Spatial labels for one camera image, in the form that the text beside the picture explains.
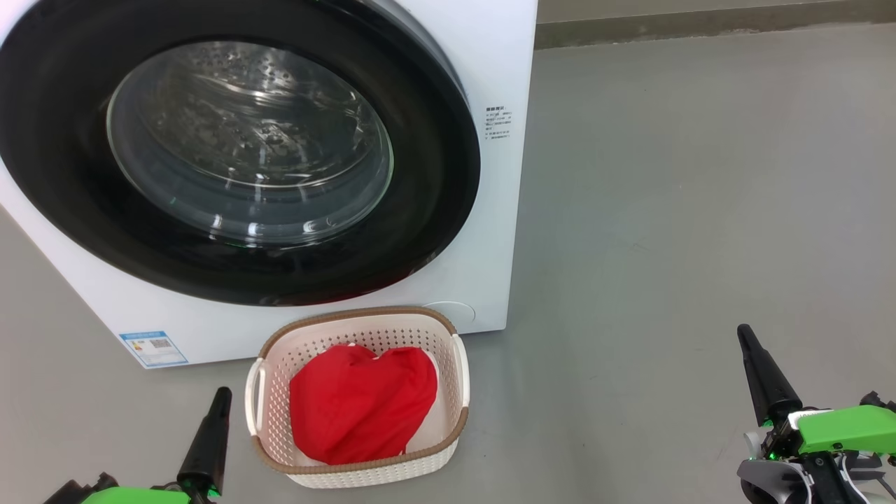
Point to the blue energy label sticker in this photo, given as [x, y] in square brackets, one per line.
[154, 348]

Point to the white front-load washing machine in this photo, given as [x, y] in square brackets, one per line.
[483, 266]

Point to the red and white garment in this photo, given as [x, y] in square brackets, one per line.
[357, 406]

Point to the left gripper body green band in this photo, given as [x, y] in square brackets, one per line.
[140, 497]

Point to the cream perforated laundry basket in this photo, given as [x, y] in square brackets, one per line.
[392, 476]

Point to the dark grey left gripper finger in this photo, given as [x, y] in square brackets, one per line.
[206, 448]

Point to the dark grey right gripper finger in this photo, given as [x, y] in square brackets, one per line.
[770, 385]

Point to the round black glass washer door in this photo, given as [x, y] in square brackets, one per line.
[420, 210]

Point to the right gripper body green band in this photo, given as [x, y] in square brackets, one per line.
[840, 430]

